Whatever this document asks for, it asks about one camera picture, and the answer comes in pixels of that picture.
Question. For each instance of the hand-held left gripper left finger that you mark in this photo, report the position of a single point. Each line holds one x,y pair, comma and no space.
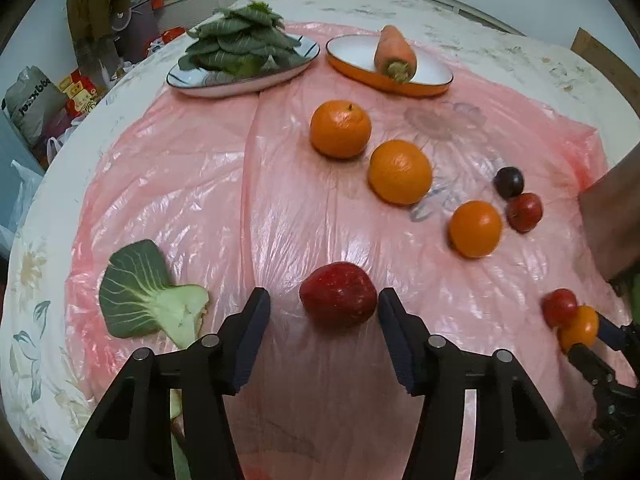
252,340

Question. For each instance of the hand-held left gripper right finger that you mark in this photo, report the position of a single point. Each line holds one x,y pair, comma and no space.
395,340

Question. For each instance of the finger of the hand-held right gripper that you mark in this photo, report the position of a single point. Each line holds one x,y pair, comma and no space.
617,336
590,362

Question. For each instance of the yellow cherry tomato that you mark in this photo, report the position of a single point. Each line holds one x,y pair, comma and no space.
580,327

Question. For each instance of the large red apple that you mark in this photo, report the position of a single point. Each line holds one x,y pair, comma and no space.
337,297

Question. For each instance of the small red round fruit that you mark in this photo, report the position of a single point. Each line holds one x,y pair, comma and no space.
559,306
524,212

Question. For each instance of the large orange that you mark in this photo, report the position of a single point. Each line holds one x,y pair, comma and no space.
400,172

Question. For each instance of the bok choy leaf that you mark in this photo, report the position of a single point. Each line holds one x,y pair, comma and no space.
176,405
135,290

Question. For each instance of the small orange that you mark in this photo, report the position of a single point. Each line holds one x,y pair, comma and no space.
475,229

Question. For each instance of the pink plastic sheet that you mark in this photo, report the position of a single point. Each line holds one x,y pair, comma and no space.
200,185

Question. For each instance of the dark purple plum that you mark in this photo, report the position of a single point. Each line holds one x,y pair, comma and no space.
509,182

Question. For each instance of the orange with stem nub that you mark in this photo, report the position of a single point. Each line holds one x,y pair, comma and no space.
340,129

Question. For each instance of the white oval plate blue rim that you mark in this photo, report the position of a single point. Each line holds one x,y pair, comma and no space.
250,87

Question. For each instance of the orange oval dish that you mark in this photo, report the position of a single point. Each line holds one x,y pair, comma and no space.
435,77

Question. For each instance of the white plastic bag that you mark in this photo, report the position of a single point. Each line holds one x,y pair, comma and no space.
27,190

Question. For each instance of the carrot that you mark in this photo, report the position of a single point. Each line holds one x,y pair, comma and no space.
392,47

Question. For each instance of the red and yellow boxes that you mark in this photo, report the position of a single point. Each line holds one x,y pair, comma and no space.
80,95

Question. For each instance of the pile of bok choy leaves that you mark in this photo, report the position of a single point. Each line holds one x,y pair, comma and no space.
240,40

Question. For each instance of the small red packet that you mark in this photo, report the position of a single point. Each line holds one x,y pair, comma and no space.
172,35

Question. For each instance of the grey printed bag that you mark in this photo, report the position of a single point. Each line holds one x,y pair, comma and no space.
35,105

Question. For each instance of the floral bedsheet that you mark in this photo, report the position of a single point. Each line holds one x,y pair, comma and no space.
500,35

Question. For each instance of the purple bin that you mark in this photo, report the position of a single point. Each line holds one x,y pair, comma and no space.
139,30

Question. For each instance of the olive green coat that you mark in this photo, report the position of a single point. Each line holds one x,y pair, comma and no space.
92,0

